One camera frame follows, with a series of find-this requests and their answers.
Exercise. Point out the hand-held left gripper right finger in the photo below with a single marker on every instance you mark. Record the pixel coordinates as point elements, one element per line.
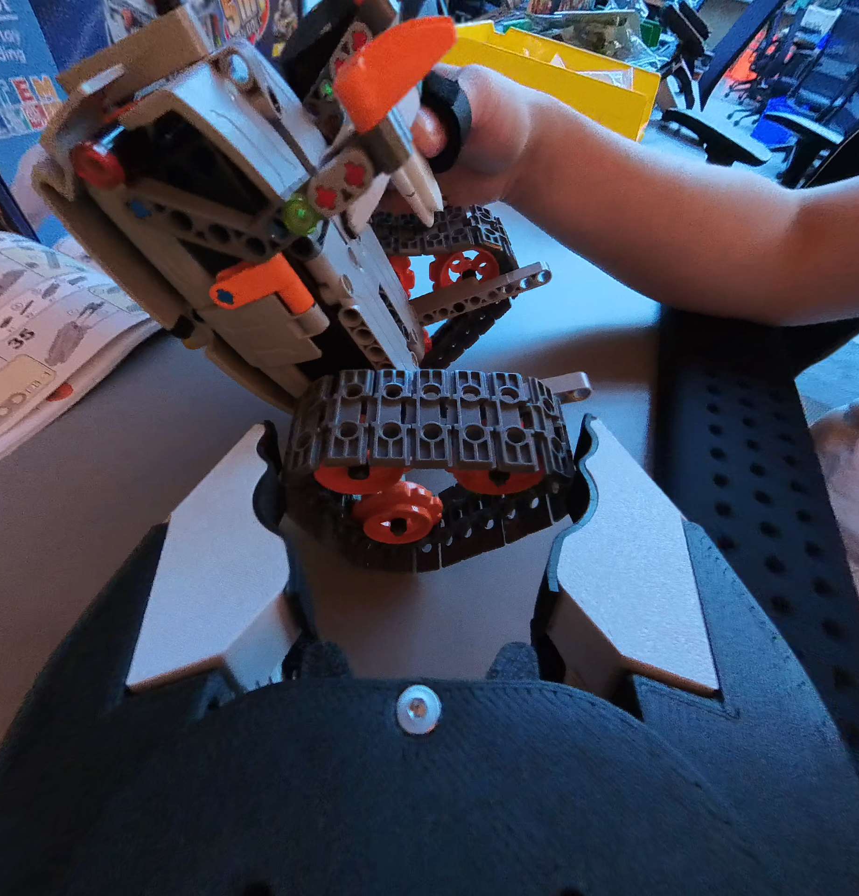
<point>632,574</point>

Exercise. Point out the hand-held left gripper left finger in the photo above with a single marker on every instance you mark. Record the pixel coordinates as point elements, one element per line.
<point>212,574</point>

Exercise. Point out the grey orange tracked toy robot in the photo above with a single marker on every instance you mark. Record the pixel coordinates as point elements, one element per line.
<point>261,231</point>

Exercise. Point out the person's right forearm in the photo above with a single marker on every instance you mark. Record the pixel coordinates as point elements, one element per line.
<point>681,224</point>

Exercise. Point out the grey desk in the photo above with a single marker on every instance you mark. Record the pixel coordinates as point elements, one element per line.
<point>86,490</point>

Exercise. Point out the person's right hand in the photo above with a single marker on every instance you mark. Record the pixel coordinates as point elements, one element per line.
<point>499,133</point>

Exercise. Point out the black perforated chair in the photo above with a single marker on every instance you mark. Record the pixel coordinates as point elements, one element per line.
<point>751,490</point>

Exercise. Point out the yellow storage bin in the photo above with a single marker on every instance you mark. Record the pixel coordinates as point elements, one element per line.
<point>576,91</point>

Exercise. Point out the clear plastic bags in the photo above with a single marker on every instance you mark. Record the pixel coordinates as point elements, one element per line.
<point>597,70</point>
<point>597,31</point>

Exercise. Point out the open instruction booklet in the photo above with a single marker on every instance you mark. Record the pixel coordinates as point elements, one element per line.
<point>44,336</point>

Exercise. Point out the black office chair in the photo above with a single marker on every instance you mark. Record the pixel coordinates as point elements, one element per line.
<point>821,105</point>
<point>716,126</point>

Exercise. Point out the blue robot kit box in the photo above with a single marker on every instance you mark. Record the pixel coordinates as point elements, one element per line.
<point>16,84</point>

